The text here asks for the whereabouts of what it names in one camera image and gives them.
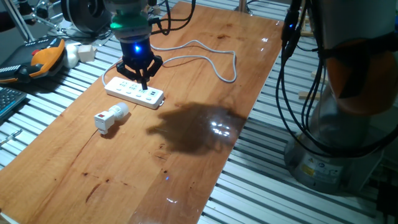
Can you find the grey metal bar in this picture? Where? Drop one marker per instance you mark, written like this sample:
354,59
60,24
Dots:
18,21

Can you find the dark sleeved person forearm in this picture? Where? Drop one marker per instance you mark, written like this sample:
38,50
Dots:
9,21

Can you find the orange and black teach pendant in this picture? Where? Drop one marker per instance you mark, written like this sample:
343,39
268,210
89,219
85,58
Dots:
46,57

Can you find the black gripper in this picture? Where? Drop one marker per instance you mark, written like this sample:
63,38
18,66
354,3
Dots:
136,53

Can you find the small metal hand tool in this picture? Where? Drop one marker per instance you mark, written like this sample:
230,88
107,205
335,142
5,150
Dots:
12,135

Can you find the white bulb holder with bulb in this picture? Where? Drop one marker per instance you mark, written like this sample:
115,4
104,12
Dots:
105,121

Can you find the black round drum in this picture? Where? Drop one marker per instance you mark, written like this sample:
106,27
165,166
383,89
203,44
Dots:
77,15

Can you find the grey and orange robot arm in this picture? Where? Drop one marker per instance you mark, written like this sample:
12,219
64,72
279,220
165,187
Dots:
351,18

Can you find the black keyboard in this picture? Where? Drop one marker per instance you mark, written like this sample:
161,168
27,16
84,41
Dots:
9,99

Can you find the white power strip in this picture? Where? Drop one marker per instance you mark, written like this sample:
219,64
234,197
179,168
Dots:
130,92

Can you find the white rounded object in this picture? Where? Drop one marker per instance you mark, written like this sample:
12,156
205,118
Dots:
72,56

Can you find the brown wooden board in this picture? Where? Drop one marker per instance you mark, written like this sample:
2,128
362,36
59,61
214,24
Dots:
140,174

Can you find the pale wooden cube block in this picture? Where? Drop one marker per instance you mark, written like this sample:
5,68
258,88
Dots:
86,53

